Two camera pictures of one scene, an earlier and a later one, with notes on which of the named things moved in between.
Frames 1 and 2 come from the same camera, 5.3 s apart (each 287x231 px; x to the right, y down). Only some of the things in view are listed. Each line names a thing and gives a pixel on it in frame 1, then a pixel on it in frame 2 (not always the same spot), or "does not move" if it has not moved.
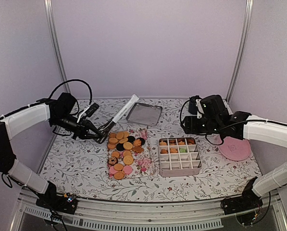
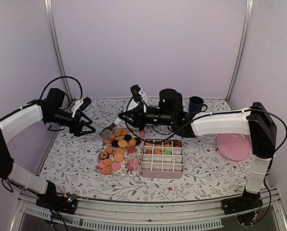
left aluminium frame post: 49,14 does not move
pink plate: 234,149 does not move
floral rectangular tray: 143,162 to 120,154
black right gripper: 190,128 to 136,116
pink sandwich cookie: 127,169 to 116,166
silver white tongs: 129,105 to 109,132
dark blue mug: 192,105 does not move
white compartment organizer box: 179,156 to 162,159
